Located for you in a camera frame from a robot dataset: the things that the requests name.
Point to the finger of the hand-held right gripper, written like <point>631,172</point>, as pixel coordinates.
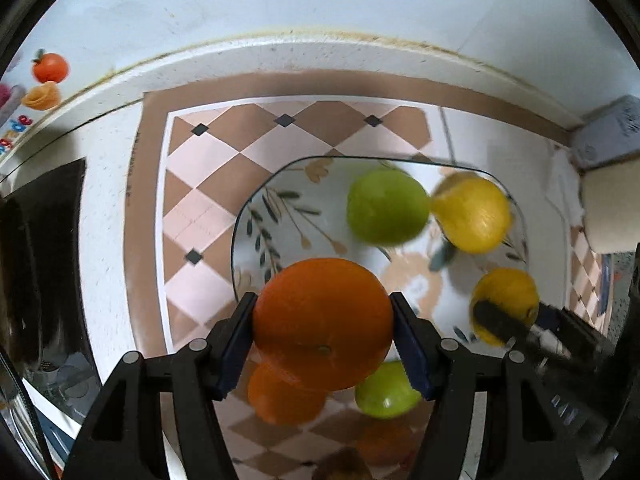
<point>570,327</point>
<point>497,321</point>

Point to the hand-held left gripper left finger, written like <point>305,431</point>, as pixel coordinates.
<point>234,347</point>

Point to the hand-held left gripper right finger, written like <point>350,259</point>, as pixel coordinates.
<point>411,347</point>

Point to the small yellow lemon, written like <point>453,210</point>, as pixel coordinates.
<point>507,287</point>

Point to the large orange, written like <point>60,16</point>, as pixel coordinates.
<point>322,322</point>

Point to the floral glass plate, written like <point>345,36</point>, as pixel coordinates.
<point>300,220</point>

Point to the green apple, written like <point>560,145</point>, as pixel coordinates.
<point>387,207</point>
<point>385,392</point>

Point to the small orange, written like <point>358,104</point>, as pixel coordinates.
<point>282,397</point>
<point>387,440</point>

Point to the cream container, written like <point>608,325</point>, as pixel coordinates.
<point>612,210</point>

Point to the brown kiwi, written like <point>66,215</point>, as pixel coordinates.
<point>342,466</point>

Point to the brown pink checkered mat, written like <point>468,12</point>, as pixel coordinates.
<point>200,170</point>

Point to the grey box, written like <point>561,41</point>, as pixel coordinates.
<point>607,132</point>

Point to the black appliance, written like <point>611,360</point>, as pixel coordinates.
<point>40,260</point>

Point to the fruit wall sticker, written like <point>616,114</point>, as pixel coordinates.
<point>47,80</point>

